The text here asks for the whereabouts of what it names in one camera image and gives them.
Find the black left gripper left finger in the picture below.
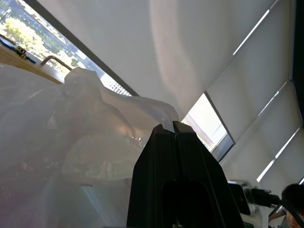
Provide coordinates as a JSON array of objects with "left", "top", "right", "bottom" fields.
[{"left": 126, "top": 123, "right": 178, "bottom": 228}]

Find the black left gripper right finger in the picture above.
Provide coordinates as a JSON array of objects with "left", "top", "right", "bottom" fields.
[{"left": 172, "top": 121, "right": 245, "bottom": 228}]

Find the translucent white plastic bag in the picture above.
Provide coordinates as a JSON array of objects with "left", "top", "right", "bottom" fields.
[{"left": 0, "top": 64, "right": 180, "bottom": 228}]

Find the narrow white roller blind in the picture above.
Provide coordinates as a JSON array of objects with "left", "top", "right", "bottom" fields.
[
  {"left": 206, "top": 0, "right": 295, "bottom": 143},
  {"left": 220, "top": 80, "right": 302, "bottom": 188},
  {"left": 257, "top": 129, "right": 304, "bottom": 190}
]

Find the person's dark-haired head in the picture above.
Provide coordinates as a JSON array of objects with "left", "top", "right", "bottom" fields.
[{"left": 281, "top": 183, "right": 304, "bottom": 228}]

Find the wide white roller blind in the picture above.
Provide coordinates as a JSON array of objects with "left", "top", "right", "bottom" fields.
[{"left": 35, "top": 0, "right": 280, "bottom": 118}]

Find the small beige block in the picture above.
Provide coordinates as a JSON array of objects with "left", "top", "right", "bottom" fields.
[{"left": 14, "top": 46, "right": 27, "bottom": 59}]

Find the blue strip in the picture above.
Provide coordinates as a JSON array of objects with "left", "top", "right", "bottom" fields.
[{"left": 0, "top": 37, "right": 37, "bottom": 64}]

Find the dark grey window frame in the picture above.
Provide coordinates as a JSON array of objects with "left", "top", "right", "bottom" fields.
[{"left": 22, "top": 0, "right": 140, "bottom": 97}]

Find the curved grey metal handle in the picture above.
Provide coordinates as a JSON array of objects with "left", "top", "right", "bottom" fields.
[{"left": 39, "top": 55, "right": 73, "bottom": 71}]

